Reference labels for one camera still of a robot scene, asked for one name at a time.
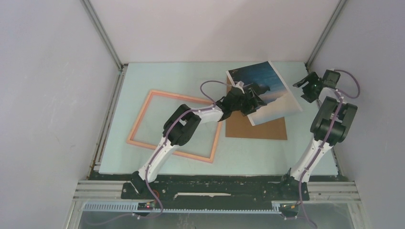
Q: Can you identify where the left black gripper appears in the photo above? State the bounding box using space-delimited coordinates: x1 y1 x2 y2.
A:
231 88 266 117

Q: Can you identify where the landscape photo print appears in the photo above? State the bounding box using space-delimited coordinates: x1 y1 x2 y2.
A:
226 61 302 125

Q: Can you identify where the brown backing board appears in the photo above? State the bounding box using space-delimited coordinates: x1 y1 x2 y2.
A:
225 75 288 141

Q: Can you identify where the clear glass pane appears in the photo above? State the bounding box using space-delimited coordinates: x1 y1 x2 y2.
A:
133 95 218 158

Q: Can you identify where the orange wooden picture frame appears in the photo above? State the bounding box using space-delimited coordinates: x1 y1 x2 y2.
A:
126 90 222 163

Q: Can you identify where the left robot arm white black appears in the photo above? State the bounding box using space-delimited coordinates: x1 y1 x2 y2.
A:
130 81 271 199

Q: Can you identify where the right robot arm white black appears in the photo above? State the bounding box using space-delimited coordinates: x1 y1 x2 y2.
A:
277 69 360 199

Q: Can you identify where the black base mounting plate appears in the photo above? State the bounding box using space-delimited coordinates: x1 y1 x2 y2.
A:
121 174 309 210

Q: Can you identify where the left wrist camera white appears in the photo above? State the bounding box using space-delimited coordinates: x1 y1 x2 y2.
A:
233 81 245 94

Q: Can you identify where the right aluminium corner post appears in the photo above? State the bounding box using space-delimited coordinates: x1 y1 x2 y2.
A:
305 0 349 71

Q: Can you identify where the aluminium corner post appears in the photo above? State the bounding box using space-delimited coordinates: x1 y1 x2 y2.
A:
305 0 349 71
80 0 123 71

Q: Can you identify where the left aluminium corner post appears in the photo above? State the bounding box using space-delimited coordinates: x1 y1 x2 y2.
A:
80 0 123 71

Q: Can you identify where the grey cable duct strip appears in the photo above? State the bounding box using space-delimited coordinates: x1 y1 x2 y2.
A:
83 201 281 214

